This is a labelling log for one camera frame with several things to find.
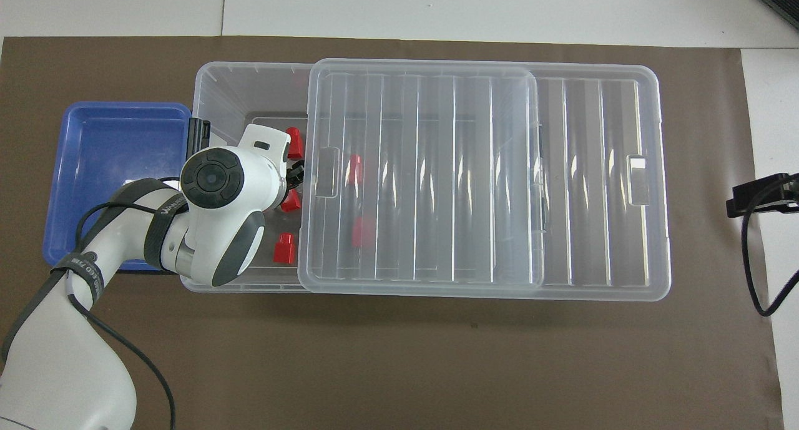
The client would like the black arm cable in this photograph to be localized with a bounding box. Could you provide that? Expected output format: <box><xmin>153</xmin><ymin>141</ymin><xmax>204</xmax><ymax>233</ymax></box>
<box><xmin>66</xmin><ymin>177</ymin><xmax>188</xmax><ymax>430</ymax></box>
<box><xmin>742</xmin><ymin>177</ymin><xmax>799</xmax><ymax>318</ymax></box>

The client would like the black box latch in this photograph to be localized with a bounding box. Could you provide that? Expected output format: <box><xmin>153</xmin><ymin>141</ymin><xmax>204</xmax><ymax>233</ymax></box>
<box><xmin>187</xmin><ymin>119</ymin><xmax>212</xmax><ymax>157</ymax></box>

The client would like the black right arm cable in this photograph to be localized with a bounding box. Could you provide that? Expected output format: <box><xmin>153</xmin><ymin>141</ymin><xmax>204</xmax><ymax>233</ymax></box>
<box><xmin>742</xmin><ymin>177</ymin><xmax>799</xmax><ymax>318</ymax></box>

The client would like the brown table mat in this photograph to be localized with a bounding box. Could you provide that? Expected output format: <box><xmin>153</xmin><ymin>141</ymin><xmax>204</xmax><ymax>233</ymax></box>
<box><xmin>0</xmin><ymin>36</ymin><xmax>784</xmax><ymax>430</ymax></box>

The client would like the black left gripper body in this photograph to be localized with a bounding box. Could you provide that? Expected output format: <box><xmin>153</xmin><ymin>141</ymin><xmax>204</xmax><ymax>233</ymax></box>
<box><xmin>284</xmin><ymin>159</ymin><xmax>306</xmax><ymax>191</ymax></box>

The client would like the clear plastic storage box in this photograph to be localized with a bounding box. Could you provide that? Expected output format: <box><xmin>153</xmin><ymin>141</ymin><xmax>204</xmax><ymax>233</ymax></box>
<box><xmin>180</xmin><ymin>61</ymin><xmax>545</xmax><ymax>293</ymax></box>

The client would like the blue plastic tray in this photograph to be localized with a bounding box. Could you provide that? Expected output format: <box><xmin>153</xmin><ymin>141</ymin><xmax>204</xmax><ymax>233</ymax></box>
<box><xmin>42</xmin><ymin>101</ymin><xmax>192</xmax><ymax>273</ymax></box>

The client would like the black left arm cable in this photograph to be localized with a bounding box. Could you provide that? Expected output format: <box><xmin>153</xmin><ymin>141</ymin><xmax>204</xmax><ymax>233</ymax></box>
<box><xmin>66</xmin><ymin>177</ymin><xmax>188</xmax><ymax>430</ymax></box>

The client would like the clear plastic box lid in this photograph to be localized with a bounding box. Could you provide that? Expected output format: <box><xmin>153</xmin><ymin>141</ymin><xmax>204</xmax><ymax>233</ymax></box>
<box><xmin>298</xmin><ymin>58</ymin><xmax>672</xmax><ymax>302</ymax></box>

